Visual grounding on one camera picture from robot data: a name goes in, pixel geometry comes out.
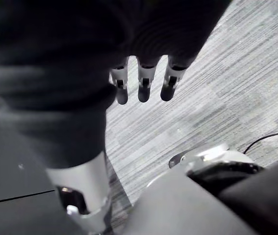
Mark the dark cabinet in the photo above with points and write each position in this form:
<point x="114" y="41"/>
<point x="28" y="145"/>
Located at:
<point x="8" y="210"/>

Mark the right robot hand black cloth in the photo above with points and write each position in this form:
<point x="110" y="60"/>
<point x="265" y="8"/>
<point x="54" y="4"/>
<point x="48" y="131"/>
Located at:
<point x="62" y="61"/>

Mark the silver robot leg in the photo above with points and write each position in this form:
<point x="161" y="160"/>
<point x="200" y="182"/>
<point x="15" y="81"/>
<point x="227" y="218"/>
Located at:
<point x="178" y="203"/>

